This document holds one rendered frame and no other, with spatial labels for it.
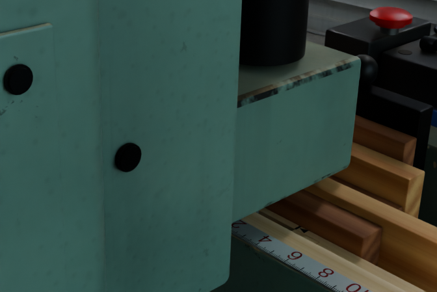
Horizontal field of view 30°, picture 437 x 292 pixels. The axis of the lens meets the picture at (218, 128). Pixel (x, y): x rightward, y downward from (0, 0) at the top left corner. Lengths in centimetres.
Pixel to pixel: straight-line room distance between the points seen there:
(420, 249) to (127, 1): 23
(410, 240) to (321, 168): 6
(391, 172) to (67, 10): 31
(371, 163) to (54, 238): 29
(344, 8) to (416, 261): 345
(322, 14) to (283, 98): 353
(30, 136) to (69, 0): 4
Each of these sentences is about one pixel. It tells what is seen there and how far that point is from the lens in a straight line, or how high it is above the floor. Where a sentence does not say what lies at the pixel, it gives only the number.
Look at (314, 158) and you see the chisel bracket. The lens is 45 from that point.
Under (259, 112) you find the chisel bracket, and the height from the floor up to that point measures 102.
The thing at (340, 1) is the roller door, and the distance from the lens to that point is 387.
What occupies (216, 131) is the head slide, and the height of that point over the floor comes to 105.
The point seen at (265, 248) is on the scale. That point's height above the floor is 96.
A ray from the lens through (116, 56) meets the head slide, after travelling 28.
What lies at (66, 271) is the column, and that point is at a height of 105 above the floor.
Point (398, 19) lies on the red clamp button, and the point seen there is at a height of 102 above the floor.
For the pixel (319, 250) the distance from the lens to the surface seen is 43.
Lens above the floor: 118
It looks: 24 degrees down
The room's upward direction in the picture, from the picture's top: 2 degrees clockwise
